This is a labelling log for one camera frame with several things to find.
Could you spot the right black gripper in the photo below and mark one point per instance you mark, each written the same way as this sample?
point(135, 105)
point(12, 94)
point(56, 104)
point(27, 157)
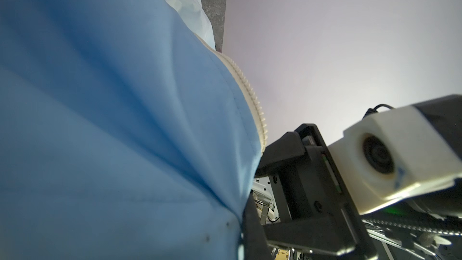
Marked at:
point(317, 216)

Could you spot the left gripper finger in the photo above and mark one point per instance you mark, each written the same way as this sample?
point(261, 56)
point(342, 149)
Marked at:
point(254, 239)

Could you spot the light blue zip jacket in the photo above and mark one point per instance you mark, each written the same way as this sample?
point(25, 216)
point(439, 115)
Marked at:
point(124, 135)

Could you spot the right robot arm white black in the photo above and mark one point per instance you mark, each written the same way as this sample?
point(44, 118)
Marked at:
point(413, 232)

